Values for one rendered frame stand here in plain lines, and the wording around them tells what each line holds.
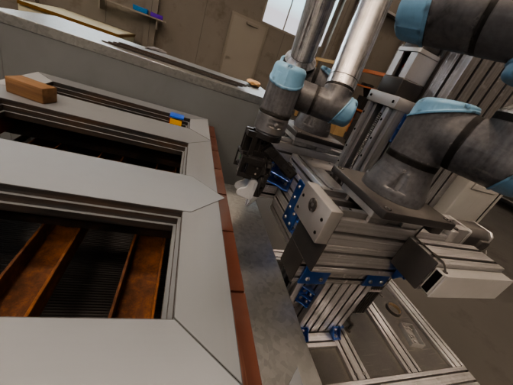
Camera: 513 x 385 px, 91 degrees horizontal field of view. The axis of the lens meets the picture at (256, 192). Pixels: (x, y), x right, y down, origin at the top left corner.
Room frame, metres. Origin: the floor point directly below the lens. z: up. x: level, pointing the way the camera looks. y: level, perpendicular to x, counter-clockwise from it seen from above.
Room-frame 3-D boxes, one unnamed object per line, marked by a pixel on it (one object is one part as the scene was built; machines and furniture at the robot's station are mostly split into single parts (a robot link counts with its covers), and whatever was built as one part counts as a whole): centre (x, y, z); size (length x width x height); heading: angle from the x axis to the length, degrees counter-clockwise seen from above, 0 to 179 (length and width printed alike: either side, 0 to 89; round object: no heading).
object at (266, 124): (0.61, 0.03, 1.09); 0.08 x 0.08 x 0.05
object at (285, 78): (0.62, 0.03, 1.17); 0.09 x 0.08 x 0.11; 179
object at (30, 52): (1.26, 0.65, 0.51); 1.30 x 0.04 x 1.01; 112
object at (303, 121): (1.08, -0.12, 1.09); 0.15 x 0.15 x 0.10
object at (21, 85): (0.77, 0.81, 0.89); 0.12 x 0.06 x 0.05; 94
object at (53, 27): (1.52, 0.75, 1.03); 1.30 x 0.60 x 0.04; 112
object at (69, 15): (6.06, 4.90, 0.37); 1.99 x 1.66 x 0.75; 24
